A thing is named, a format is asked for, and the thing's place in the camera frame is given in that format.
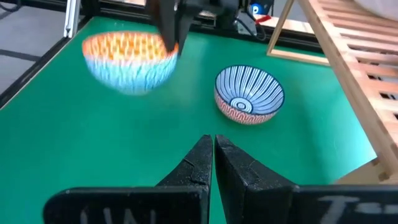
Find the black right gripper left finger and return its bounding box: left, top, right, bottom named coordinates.
left=43, top=134, right=214, bottom=224

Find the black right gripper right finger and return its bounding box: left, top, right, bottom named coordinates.
left=214, top=134, right=398, bottom=224

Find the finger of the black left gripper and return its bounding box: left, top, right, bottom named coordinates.
left=147, top=0, right=178, bottom=54
left=175, top=12, right=195, bottom=58

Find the teal star bowl orange inside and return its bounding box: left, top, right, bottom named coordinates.
left=81, top=30, right=180, bottom=96

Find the wooden slatted shelf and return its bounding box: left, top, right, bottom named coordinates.
left=266, top=0, right=398, bottom=185

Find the green table mat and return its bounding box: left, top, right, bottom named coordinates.
left=0, top=16, right=377, bottom=224

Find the white plant pot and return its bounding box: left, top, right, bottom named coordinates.
left=354, top=0, right=398, bottom=22

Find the silver aluminium frame post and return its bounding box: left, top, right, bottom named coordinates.
left=63, top=0, right=82, bottom=39

